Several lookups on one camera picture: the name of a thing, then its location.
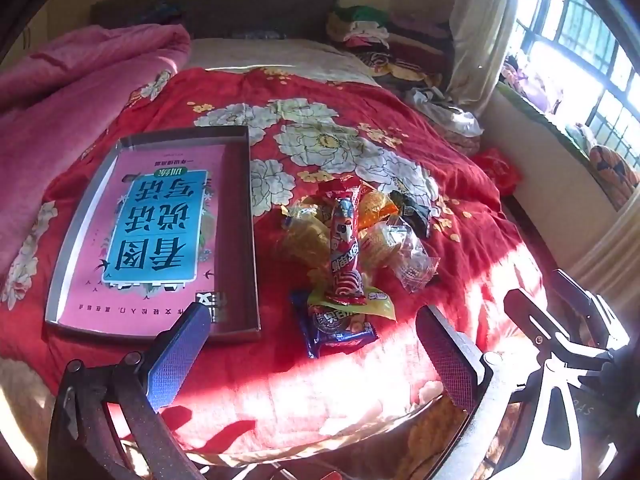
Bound blue striped cloth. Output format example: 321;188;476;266
150;2;186;26

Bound yellow cartoon snack packet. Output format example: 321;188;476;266
279;196;331;233

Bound black snack packet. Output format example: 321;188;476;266
390;191;433;238

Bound pink picture book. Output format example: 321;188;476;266
59;145;228;331

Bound blue snack packet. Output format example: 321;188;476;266
290;290;378;360

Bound clear yellow pastry packet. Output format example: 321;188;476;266
362;222;406;271
282;225;335;273

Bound pink fleece blanket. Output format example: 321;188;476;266
0;24;193;281

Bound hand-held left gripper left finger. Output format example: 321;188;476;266
47;302;213;480

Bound red plastic bag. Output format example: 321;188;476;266
470;149;523;196

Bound green and yellow snack packet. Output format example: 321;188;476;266
307;280;397;322

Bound red floral blanket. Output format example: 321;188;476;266
10;67;566;456

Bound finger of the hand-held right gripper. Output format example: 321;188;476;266
552;269;631;348
504;287;601;358

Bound orange snack packet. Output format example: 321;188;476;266
357;187;401;231

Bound grey metal tray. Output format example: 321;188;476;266
45;125;262;345

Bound barred window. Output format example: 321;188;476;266
505;0;640;171

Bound crumpled white cloth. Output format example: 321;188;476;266
405;87;483;136

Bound red sausage snack packet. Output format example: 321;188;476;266
317;180;368;307

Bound grey bed headboard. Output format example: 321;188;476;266
90;0;346;41

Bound purple clothes on windowsill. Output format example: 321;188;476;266
500;55;566;116

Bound cream curtain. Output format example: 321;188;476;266
445;0;526;116

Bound beige bed sheet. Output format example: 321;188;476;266
187;37;381;86

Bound pile of folded clothes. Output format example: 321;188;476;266
325;5;456;91

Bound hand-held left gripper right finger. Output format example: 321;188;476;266
415;304;538;480

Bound clear candy packet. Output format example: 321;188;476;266
387;220;441;293

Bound green windowsill mat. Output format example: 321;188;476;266
495;82;601;171

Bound orange and black cushion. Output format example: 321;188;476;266
587;145;640;211

